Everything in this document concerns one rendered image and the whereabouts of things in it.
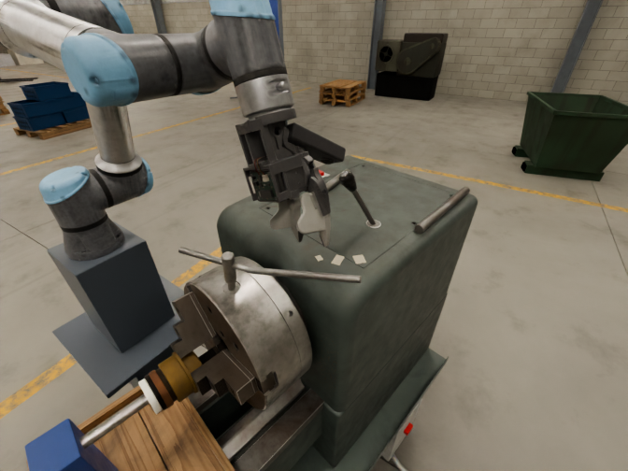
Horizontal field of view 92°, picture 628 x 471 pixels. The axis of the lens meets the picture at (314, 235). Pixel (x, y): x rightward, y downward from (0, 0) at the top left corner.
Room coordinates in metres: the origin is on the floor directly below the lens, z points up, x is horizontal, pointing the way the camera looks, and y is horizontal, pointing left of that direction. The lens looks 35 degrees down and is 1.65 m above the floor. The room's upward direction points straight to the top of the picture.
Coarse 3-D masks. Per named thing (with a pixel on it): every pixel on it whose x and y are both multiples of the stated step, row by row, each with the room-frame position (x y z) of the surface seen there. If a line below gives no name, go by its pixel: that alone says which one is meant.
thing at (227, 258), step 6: (228, 252) 0.42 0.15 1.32; (222, 258) 0.41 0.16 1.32; (228, 258) 0.41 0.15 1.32; (234, 258) 0.42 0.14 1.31; (222, 264) 0.41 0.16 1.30; (228, 264) 0.41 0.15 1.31; (228, 270) 0.41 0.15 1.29; (234, 270) 0.41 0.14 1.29; (228, 276) 0.41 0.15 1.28; (234, 276) 0.41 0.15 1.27; (228, 282) 0.41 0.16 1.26; (234, 282) 0.42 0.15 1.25; (228, 288) 0.42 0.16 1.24; (234, 288) 0.42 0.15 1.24
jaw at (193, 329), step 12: (180, 300) 0.43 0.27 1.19; (192, 300) 0.44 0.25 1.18; (180, 312) 0.41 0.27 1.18; (192, 312) 0.42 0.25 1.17; (204, 312) 0.43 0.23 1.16; (180, 324) 0.40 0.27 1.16; (192, 324) 0.40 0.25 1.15; (204, 324) 0.41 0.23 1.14; (180, 336) 0.38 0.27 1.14; (192, 336) 0.39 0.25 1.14; (204, 336) 0.39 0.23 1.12; (180, 348) 0.36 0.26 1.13; (192, 348) 0.37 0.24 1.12
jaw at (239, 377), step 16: (224, 352) 0.37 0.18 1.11; (208, 368) 0.34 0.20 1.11; (224, 368) 0.33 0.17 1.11; (240, 368) 0.33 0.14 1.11; (208, 384) 0.32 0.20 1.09; (224, 384) 0.31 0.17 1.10; (240, 384) 0.30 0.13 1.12; (256, 384) 0.31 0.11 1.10; (272, 384) 0.31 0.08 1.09; (240, 400) 0.28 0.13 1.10
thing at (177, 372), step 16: (176, 352) 0.36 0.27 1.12; (192, 352) 0.37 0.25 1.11; (160, 368) 0.33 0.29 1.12; (176, 368) 0.33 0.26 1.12; (192, 368) 0.34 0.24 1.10; (160, 384) 0.30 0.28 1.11; (176, 384) 0.30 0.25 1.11; (192, 384) 0.31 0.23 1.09; (160, 400) 0.28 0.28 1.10; (176, 400) 0.30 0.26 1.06
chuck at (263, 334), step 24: (192, 288) 0.45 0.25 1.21; (216, 288) 0.42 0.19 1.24; (216, 312) 0.38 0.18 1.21; (240, 312) 0.37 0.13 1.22; (264, 312) 0.39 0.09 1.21; (216, 336) 0.44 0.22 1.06; (240, 336) 0.34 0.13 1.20; (264, 336) 0.35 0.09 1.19; (288, 336) 0.37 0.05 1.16; (240, 360) 0.34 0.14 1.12; (264, 360) 0.32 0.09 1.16; (288, 360) 0.34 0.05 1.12; (288, 384) 0.33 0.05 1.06; (264, 408) 0.30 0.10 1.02
